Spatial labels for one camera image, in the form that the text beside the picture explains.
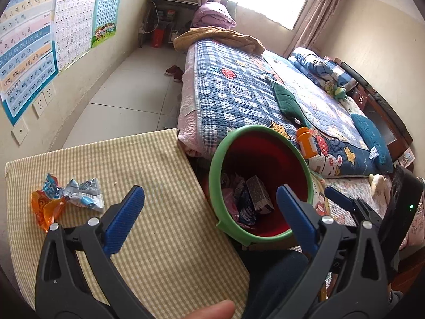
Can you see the person's dark trouser leg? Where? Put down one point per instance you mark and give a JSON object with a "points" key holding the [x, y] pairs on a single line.
{"points": [[275, 279]]}

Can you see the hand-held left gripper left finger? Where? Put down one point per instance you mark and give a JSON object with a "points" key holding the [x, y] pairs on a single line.
{"points": [[124, 219]]}

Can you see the red bucket with green rim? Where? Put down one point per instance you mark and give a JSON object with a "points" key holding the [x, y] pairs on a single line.
{"points": [[275, 153]]}

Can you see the blue small pillow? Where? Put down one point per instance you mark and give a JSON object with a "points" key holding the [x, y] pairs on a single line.
{"points": [[372, 139]]}

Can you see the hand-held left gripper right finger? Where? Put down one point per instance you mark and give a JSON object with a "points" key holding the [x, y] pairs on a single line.
{"points": [[297, 221]]}

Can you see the orange plastic wrapper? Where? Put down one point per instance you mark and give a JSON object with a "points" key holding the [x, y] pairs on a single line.
{"points": [[46, 209]]}

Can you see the dark padded headboard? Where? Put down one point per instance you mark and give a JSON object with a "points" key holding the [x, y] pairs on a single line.
{"points": [[385, 106]]}

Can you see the person's left hand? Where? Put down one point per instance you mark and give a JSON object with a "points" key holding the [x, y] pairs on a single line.
{"points": [[214, 310]]}

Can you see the dark red slipper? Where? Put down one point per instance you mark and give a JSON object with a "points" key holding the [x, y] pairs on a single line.
{"points": [[178, 75], [172, 70]]}

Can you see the white plush toy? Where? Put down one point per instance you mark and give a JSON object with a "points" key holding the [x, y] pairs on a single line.
{"points": [[378, 182]]}

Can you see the pink foil bag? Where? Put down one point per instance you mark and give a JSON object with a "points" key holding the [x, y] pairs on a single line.
{"points": [[230, 199]]}

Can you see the small picture card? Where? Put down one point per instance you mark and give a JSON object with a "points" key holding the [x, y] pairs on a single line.
{"points": [[406, 158]]}

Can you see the dark metal rack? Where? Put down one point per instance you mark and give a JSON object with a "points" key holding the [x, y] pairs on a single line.
{"points": [[179, 4]]}

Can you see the pink rolled duvet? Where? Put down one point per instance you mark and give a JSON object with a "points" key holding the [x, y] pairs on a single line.
{"points": [[214, 16]]}

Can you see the small blue white wrapper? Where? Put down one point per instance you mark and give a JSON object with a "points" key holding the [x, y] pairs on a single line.
{"points": [[53, 186]]}

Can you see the mustard brown blanket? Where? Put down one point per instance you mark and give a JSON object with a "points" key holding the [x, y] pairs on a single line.
{"points": [[219, 38]]}

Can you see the green plush toy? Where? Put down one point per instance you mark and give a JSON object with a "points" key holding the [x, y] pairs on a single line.
{"points": [[340, 92]]}

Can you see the blue phonics wall poster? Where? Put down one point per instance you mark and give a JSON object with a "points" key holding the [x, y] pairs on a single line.
{"points": [[26, 46]]}

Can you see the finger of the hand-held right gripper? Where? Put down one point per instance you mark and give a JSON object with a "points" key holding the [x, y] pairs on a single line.
{"points": [[340, 201]]}

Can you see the blue cookie wrapper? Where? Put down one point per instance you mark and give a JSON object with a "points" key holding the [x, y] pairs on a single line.
{"points": [[247, 214]]}

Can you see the white character chart poster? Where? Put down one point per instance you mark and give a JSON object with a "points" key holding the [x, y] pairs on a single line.
{"points": [[76, 16]]}

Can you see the white wall plate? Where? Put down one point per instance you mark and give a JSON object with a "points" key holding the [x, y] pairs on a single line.
{"points": [[20, 132]]}

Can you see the white wall socket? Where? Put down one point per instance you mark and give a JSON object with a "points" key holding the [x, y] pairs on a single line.
{"points": [[40, 105], [49, 93]]}

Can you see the children's picture book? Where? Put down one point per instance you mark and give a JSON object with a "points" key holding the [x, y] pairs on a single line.
{"points": [[320, 196]]}

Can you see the grey carton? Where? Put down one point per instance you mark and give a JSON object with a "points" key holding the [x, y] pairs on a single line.
{"points": [[259, 192]]}

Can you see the pink bedsheet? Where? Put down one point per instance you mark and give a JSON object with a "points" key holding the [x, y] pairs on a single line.
{"points": [[189, 113]]}

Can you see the red plastic container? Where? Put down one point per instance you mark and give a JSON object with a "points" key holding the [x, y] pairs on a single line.
{"points": [[158, 38]]}

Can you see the green number chart poster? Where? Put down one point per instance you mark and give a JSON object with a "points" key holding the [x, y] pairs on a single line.
{"points": [[108, 6]]}

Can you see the dark green cloth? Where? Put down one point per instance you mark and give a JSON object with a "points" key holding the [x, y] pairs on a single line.
{"points": [[289, 103]]}

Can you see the light blue tissue packet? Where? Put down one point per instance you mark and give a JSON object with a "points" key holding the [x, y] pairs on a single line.
{"points": [[84, 191]]}

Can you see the small white bag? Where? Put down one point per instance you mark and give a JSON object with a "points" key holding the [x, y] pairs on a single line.
{"points": [[174, 36]]}

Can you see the orange plastic bottle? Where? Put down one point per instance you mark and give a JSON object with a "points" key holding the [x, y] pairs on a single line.
{"points": [[307, 143]]}

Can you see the blue folded bedding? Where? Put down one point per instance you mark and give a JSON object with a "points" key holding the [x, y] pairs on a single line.
{"points": [[315, 64]]}

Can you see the bed with patchwork quilt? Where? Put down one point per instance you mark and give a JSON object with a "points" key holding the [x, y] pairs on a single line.
{"points": [[239, 96]]}

